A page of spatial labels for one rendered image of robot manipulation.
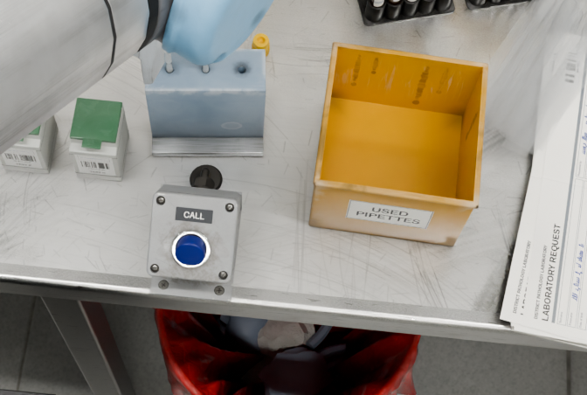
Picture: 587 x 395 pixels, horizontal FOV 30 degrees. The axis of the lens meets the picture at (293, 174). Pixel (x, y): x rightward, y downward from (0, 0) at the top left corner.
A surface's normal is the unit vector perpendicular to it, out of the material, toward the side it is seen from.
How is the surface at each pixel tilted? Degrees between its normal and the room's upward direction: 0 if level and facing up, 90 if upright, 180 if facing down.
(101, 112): 0
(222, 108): 90
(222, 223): 30
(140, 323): 0
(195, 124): 90
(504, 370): 0
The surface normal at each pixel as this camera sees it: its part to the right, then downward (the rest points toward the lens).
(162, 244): 0.00, 0.11
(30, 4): 0.69, -0.22
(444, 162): 0.05, -0.40
